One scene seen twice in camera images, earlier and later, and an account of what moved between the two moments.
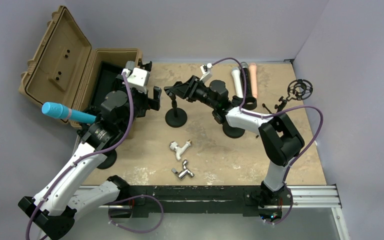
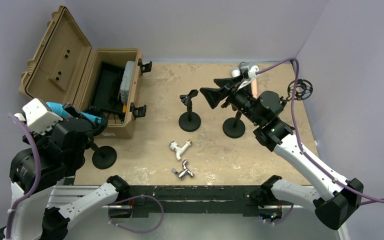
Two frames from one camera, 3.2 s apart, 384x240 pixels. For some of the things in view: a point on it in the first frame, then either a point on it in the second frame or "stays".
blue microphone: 59,111 stays
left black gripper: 149,103 to 52,128
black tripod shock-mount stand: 299,89 stays
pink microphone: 252,69 stays
